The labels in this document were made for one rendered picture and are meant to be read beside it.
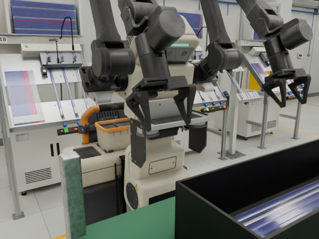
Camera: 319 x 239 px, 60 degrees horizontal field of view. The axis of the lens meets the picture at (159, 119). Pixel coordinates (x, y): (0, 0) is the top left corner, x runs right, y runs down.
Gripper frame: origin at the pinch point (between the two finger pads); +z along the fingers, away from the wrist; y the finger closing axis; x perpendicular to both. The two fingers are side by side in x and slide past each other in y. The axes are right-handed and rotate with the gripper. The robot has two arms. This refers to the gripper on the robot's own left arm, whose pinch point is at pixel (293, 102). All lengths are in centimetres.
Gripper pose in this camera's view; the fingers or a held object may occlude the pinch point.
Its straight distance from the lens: 88.1
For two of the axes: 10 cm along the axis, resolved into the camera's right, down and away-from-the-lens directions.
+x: -4.6, 2.4, 8.5
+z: 2.3, 9.6, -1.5
